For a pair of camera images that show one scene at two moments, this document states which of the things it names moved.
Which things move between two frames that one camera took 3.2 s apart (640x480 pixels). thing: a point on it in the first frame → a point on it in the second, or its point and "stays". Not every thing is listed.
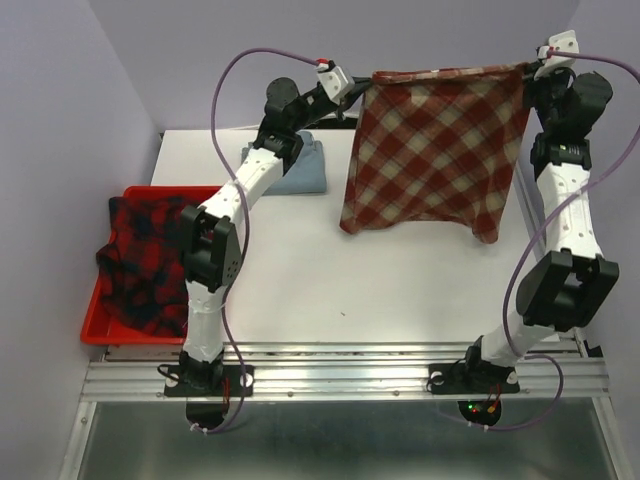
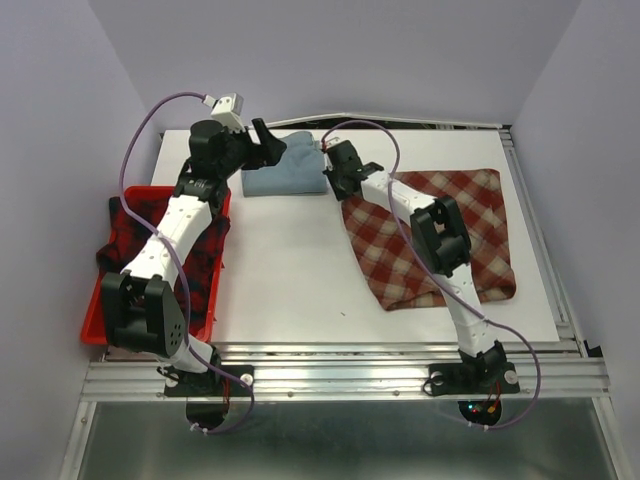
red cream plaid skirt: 437,144 → 399,278
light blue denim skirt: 305,175 stays
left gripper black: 359,82 → 267,153
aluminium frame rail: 561,372 stays
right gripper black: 535,85 → 341,193
